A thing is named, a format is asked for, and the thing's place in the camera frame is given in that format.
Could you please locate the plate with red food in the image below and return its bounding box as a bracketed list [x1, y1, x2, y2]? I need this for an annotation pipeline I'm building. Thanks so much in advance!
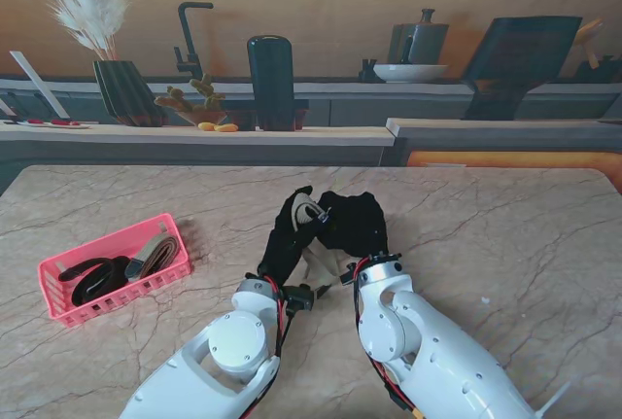
[17, 118, 92, 130]

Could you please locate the dark tilted panel stand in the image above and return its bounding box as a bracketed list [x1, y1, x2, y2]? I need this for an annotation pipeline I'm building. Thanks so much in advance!
[459, 15, 583, 122]

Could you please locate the white leaning board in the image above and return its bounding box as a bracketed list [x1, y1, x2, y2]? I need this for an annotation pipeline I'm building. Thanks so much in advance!
[9, 50, 72, 120]

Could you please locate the dark ribbed vase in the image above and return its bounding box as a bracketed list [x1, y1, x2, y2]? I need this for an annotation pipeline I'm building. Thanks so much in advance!
[92, 59, 164, 127]

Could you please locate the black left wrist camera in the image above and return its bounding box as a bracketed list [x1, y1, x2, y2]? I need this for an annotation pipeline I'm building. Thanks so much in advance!
[282, 284, 315, 314]

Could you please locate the grey ceramic jug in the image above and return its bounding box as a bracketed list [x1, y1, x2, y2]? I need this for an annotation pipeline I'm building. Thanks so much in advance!
[388, 7, 451, 66]

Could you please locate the white ceramic bowl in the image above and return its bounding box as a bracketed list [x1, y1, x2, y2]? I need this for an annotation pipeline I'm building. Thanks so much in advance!
[372, 63, 449, 84]

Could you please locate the white pampas grass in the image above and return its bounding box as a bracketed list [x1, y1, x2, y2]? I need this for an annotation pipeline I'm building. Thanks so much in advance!
[0, 0, 132, 61]

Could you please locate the red black arm cable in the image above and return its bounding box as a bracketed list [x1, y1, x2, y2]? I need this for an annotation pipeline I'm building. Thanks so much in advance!
[350, 261, 424, 419]
[242, 276, 295, 419]

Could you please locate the yellow wooden spatula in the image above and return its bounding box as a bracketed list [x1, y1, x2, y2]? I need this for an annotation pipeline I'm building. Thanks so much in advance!
[575, 17, 606, 68]

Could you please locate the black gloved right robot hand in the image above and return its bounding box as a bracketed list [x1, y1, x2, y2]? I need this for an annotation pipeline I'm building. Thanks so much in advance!
[316, 190, 390, 259]

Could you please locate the grey kitchen counter wood top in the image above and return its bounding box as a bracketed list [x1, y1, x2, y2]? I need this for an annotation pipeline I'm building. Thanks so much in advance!
[0, 76, 622, 194]

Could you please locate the olive canvas belt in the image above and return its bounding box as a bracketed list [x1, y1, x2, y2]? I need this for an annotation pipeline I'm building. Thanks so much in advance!
[290, 193, 337, 297]

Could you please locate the pink plastic storage basket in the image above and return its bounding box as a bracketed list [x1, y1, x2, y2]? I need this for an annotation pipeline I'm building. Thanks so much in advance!
[37, 213, 194, 329]

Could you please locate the red black left arm cable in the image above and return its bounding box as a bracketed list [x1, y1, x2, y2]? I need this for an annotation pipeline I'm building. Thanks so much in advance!
[242, 276, 295, 419]

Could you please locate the dark low tray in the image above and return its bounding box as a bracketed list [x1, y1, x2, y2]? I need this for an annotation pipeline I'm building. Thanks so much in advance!
[221, 97, 311, 131]

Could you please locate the beige woven belt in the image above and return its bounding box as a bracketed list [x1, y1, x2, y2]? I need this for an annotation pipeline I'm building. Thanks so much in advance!
[125, 237, 181, 279]

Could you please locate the cactus plant in bowl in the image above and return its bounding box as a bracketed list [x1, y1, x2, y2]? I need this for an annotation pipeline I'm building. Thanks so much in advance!
[154, 72, 229, 127]

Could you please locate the dark brown woven belt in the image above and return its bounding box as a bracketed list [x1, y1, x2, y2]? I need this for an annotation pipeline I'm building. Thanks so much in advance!
[57, 256, 132, 307]

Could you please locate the tall black cylinder container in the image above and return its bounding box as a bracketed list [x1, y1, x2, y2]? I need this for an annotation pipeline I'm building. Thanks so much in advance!
[246, 35, 296, 132]

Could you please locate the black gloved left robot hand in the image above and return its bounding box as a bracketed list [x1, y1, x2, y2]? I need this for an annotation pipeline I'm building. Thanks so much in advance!
[256, 187, 336, 289]

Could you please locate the red black right arm cable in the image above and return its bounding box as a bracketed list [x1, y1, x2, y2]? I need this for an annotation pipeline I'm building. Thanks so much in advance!
[350, 261, 424, 419]

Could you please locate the black kitchen faucet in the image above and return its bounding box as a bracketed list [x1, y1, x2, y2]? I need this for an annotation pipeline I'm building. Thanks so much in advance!
[174, 1, 215, 81]

